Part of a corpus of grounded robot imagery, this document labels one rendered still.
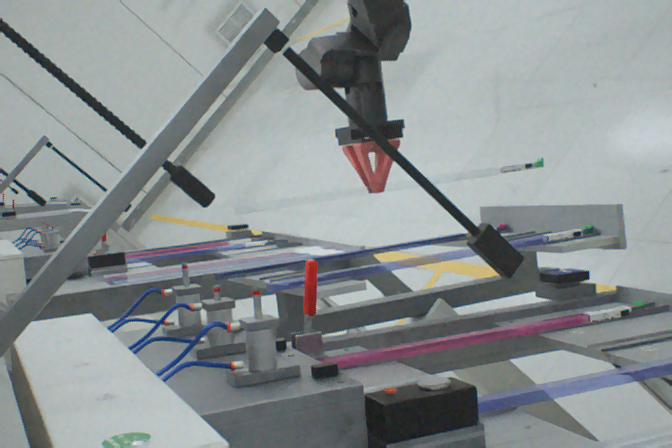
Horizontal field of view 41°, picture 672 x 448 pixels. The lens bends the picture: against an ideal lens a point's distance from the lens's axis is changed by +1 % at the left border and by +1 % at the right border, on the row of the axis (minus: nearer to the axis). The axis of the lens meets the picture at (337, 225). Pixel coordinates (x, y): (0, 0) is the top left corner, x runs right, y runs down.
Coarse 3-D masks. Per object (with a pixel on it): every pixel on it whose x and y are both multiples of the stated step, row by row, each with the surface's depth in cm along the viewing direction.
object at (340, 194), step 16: (432, 176) 132; (448, 176) 132; (464, 176) 133; (480, 176) 134; (336, 192) 125; (352, 192) 126; (368, 192) 127; (240, 208) 119; (256, 208) 120; (272, 208) 121
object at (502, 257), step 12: (480, 228) 70; (492, 228) 70; (468, 240) 70; (480, 240) 69; (492, 240) 70; (504, 240) 70; (480, 252) 69; (492, 252) 70; (504, 252) 70; (516, 252) 70; (492, 264) 70; (504, 264) 70; (516, 264) 71; (504, 276) 71
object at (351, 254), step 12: (504, 228) 149; (420, 240) 143; (432, 240) 143; (444, 240) 144; (456, 240) 145; (336, 252) 138; (348, 252) 137; (360, 252) 138; (372, 252) 139; (384, 252) 140; (276, 264) 132; (288, 264) 133; (300, 264) 134; (216, 276) 129; (228, 276) 129; (240, 276) 130
